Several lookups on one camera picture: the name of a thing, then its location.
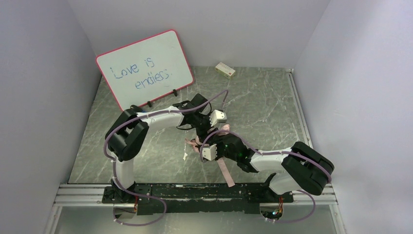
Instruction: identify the pink and black folding umbrella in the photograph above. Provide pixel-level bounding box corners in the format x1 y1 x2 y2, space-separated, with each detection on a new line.
184 124 236 188

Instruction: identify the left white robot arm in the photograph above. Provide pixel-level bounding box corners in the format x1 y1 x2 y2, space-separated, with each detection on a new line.
103 94 213 202

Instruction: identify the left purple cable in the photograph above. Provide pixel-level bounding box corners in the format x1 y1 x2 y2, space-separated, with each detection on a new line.
103 90 230 201

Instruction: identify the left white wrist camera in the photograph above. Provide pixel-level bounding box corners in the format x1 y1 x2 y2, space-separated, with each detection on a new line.
209 110 227 126

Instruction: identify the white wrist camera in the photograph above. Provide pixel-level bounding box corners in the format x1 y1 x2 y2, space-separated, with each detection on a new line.
209 110 227 126
201 144 217 161

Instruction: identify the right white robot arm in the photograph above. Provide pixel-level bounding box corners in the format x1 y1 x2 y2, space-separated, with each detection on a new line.
207 130 335 195

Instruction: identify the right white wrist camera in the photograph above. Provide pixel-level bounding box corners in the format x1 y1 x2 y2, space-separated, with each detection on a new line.
201 144 217 161

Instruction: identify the blue stapler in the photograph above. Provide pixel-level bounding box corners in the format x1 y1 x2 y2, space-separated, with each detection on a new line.
130 105 143 113

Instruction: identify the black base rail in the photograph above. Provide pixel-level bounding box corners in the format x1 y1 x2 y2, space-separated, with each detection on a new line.
101 183 293 215

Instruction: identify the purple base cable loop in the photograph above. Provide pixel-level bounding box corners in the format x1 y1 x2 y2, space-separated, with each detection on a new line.
112 194 168 227

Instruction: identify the small white cardboard box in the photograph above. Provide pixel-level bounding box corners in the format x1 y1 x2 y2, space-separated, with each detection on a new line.
215 62 236 79

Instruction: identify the pink framed whiteboard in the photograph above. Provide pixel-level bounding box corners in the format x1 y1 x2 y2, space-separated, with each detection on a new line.
95 30 194 110

